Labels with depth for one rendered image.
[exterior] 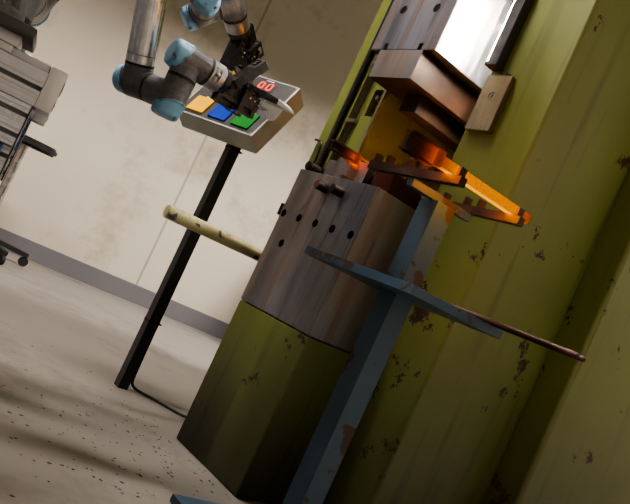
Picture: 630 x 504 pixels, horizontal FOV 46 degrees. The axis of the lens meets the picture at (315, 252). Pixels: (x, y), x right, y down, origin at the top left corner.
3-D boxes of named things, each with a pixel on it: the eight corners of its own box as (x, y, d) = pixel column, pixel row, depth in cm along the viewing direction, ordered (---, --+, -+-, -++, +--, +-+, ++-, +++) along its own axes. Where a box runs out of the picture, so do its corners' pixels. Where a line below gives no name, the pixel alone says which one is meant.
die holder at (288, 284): (308, 335, 202) (377, 186, 204) (240, 298, 232) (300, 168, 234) (436, 388, 235) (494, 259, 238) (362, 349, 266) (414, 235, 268)
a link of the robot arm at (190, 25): (180, 1, 214) (215, -13, 216) (176, 10, 225) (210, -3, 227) (191, 27, 215) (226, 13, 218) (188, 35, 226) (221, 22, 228)
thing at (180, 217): (166, 219, 232) (173, 204, 232) (159, 216, 236) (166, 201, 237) (272, 269, 259) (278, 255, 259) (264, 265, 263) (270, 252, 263)
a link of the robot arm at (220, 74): (206, 58, 195) (221, 59, 189) (220, 67, 198) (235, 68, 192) (194, 84, 195) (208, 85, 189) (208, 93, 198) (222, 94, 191)
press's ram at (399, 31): (456, 49, 210) (513, -77, 212) (370, 49, 241) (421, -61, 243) (536, 119, 236) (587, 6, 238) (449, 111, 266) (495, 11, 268)
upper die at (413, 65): (410, 78, 221) (423, 49, 221) (367, 76, 237) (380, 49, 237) (491, 142, 246) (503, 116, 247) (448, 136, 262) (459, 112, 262)
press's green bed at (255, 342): (234, 497, 199) (308, 336, 202) (175, 438, 230) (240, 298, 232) (374, 527, 233) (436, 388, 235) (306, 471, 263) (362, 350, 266)
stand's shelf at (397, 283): (409, 293, 148) (414, 284, 148) (303, 252, 181) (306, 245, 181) (499, 339, 165) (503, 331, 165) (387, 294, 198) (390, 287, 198)
